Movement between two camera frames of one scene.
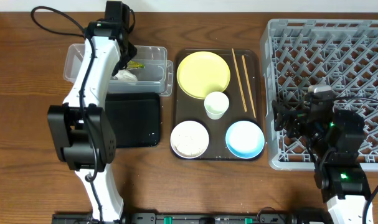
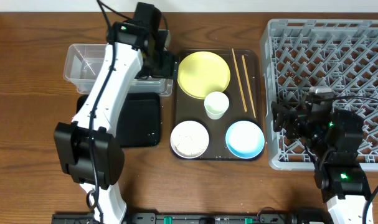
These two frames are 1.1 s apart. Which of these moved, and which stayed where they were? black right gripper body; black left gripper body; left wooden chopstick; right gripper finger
Moved: black left gripper body
Stayed: left wooden chopstick; right gripper finger; black right gripper body
